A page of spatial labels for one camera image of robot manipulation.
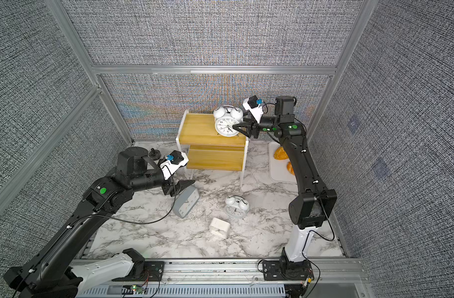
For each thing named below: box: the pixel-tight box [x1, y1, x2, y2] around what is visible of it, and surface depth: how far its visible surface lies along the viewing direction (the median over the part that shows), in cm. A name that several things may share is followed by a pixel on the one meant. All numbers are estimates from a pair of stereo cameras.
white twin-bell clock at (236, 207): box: [224, 194, 250, 219], surface depth 83 cm
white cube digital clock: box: [209, 217, 231, 239], surface depth 81 cm
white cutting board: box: [268, 141, 298, 183], surface depth 108 cm
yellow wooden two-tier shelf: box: [175, 109, 249, 187], surface depth 79 cm
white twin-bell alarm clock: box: [213, 104, 244, 138], surface depth 70 cm
